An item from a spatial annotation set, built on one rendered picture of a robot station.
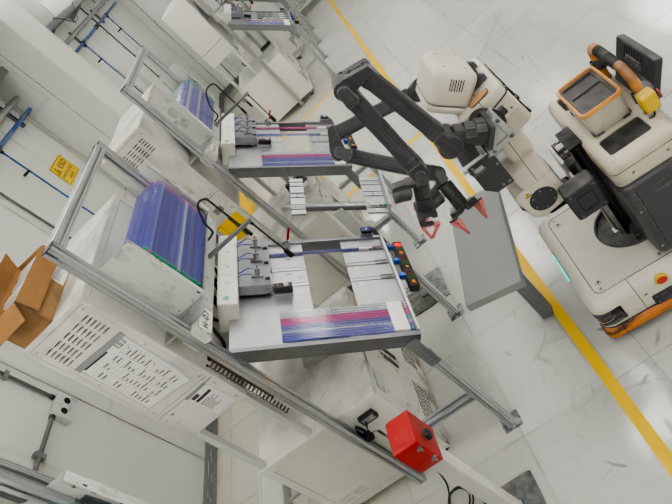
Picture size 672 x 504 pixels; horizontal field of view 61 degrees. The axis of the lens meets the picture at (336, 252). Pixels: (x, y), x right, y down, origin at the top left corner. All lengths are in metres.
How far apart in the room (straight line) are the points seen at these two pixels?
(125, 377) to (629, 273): 1.92
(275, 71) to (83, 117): 2.39
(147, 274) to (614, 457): 1.82
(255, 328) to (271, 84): 4.92
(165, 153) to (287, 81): 3.75
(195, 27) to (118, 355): 5.01
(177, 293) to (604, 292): 1.62
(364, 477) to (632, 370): 1.23
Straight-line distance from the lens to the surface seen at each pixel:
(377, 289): 2.37
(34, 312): 2.07
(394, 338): 2.15
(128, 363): 2.13
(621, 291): 2.44
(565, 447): 2.56
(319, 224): 3.50
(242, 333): 2.18
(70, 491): 1.40
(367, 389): 2.37
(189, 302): 2.08
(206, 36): 6.70
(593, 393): 2.60
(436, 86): 1.90
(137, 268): 2.00
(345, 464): 2.68
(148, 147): 3.27
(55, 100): 5.35
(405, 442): 1.92
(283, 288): 2.30
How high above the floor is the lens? 2.18
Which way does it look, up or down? 31 degrees down
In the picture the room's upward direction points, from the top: 50 degrees counter-clockwise
